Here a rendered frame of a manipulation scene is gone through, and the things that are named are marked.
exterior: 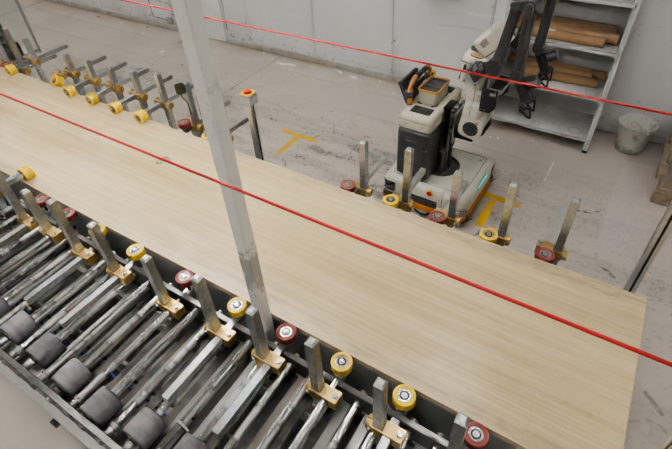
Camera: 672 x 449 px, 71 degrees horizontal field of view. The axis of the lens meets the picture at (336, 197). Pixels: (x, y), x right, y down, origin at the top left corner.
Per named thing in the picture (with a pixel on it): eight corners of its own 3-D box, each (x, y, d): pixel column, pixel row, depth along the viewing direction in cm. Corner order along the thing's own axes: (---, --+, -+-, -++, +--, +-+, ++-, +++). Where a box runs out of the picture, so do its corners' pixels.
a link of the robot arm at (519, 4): (517, -10, 247) (510, -5, 241) (542, -2, 242) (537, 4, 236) (490, 67, 278) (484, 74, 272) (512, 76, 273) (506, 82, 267)
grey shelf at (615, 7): (498, 106, 475) (533, -68, 375) (595, 128, 437) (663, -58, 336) (483, 127, 447) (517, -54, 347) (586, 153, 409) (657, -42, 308)
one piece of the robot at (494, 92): (471, 109, 304) (476, 78, 290) (487, 91, 321) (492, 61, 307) (496, 116, 297) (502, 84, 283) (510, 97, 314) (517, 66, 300)
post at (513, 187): (493, 254, 239) (511, 179, 208) (500, 256, 238) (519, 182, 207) (491, 258, 237) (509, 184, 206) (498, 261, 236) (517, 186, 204)
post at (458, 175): (445, 240, 252) (456, 168, 221) (452, 242, 250) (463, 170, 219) (443, 244, 250) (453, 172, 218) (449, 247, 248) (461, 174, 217)
